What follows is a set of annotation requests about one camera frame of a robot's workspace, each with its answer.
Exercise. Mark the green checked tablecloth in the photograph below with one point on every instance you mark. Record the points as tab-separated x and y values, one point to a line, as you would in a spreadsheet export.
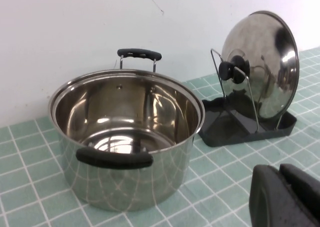
225	182

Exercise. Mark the stainless steel pot lid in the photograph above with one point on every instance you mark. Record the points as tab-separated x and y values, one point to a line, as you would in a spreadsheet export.
262	49

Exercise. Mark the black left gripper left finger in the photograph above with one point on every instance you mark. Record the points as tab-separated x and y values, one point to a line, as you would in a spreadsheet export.
270	202

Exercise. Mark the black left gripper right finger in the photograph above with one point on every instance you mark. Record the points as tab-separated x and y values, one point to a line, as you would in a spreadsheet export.
307	199

